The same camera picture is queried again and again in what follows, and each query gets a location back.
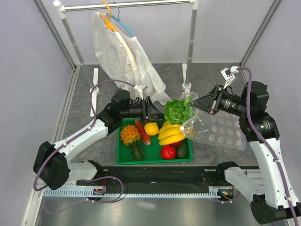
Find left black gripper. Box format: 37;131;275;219
120;96;167;124

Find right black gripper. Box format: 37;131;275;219
190;83;251;117

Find green plastic lettuce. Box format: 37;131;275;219
164;97;192;125

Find clear dotted zip top bag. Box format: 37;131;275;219
180;107;246;151

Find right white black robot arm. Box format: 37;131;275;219
190;81;301;226

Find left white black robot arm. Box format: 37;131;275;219
33;89;164;190

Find yellow lemon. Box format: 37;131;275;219
144;122;159;136

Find yellow banana bunch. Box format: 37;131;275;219
158;121;185;146

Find red watermelon slice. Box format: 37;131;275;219
135;119;151;145

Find orange plastic pineapple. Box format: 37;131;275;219
120;125;144;161

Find red fruit under bananas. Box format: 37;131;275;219
171;141;182;146

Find green plastic tray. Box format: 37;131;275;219
116;118;193;165

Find red tomato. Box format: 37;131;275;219
160;145;176;160

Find dark green avocado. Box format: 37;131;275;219
176;142;188;159

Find white garment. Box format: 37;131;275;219
92;12;171;105

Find silver white clothes rack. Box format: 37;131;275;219
52;0;199;117

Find orange clothes hanger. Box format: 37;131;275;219
99;1;117;32

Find teal clothes hanger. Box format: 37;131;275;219
111;2;136;38

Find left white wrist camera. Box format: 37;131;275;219
134;83;148;99

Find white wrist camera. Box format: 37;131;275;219
134;83;148;99
221;66;238;89

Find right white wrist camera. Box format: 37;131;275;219
221;66;238;89

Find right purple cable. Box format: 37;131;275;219
236;66;296;226

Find purple cable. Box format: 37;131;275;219
236;66;296;226
32;79;139;192

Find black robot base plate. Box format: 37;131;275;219
76;165;244;195

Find white slotted cable duct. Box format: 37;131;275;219
43;187;221;199

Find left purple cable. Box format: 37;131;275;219
32;79;139;192

